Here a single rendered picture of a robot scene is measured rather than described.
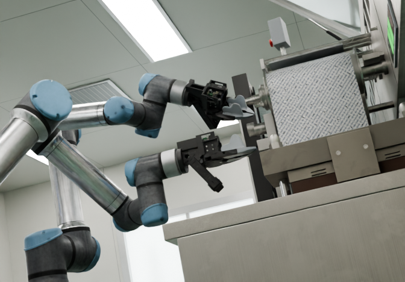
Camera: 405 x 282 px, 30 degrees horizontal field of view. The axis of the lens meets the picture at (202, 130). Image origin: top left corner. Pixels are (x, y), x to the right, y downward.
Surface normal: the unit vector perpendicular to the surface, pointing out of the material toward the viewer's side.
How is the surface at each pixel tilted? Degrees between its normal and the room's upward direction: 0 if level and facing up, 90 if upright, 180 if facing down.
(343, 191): 90
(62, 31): 180
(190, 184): 90
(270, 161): 90
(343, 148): 90
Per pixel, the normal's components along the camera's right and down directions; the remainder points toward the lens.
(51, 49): 0.18, 0.94
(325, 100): -0.23, -0.26
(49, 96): 0.58, -0.43
